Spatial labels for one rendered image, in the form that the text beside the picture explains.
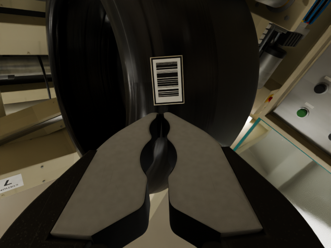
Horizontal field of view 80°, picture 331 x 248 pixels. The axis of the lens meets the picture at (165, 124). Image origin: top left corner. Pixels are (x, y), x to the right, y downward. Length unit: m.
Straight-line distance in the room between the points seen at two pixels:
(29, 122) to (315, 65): 1.06
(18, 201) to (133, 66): 2.97
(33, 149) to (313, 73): 1.07
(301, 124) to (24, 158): 1.04
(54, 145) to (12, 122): 0.17
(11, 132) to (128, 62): 0.73
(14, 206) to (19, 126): 2.26
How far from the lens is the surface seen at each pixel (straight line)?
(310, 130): 0.89
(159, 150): 0.30
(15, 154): 0.95
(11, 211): 3.13
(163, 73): 0.26
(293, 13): 0.54
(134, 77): 0.28
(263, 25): 0.69
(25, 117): 0.97
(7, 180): 0.94
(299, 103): 0.88
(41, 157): 0.93
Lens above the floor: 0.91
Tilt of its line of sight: 38 degrees up
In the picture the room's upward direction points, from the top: 157 degrees counter-clockwise
